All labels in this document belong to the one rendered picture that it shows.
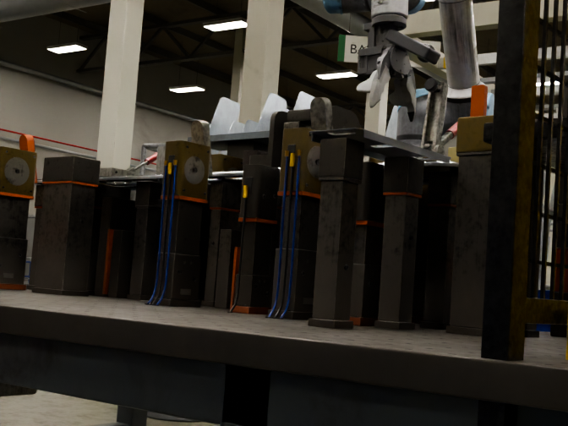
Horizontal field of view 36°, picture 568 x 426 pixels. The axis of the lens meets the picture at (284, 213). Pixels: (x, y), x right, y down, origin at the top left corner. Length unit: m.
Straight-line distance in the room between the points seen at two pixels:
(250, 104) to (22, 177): 7.65
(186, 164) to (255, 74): 8.13
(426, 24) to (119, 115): 3.80
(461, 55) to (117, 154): 3.78
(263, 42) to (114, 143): 4.44
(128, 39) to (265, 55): 4.13
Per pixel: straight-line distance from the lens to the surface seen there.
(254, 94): 9.90
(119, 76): 5.92
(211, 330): 1.07
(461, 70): 2.39
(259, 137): 2.36
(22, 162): 2.37
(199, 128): 1.91
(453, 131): 1.96
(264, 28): 10.05
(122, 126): 5.89
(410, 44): 1.78
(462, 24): 2.35
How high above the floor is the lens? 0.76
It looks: 5 degrees up
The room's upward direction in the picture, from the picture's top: 4 degrees clockwise
